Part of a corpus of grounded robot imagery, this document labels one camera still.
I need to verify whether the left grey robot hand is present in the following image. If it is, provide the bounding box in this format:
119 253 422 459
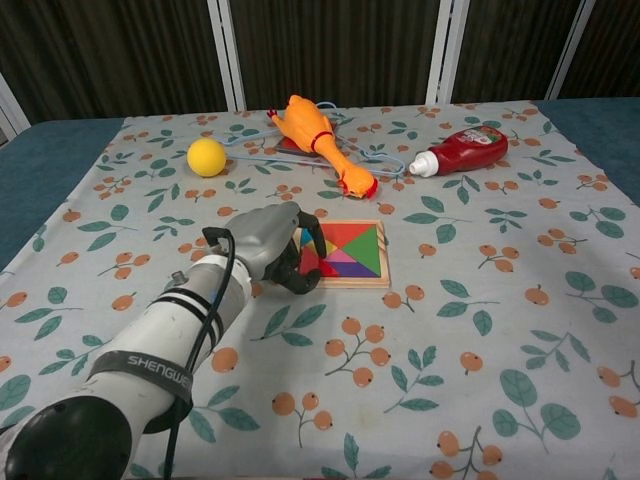
223 201 325 296

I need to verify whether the light blue wire hanger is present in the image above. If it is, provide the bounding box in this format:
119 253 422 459
222 101 407 177

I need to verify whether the yellow foam ball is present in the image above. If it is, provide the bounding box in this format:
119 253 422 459
186 138 223 178

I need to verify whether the orange rubber chicken toy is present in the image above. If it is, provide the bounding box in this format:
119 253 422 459
266 93 380 201

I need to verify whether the floral leaf and berry tablecloth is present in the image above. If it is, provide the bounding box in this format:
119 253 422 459
0 99 640 480

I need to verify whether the dark flat square board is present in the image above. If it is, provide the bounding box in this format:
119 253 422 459
274 133 321 159

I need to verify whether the red ketchup squeeze bottle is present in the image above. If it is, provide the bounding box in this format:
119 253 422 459
408 126 510 179

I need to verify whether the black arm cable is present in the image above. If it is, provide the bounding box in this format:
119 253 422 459
162 226 237 480

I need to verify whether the red triangle piece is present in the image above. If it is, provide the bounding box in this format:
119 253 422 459
298 243 339 279

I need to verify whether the large green tangram triangle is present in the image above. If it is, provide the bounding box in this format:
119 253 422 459
341 225 377 278

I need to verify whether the large orange tangram triangle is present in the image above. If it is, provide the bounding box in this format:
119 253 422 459
318 222 376 250

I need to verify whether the wooden tangram tray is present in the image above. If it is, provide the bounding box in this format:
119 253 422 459
292 218 393 290

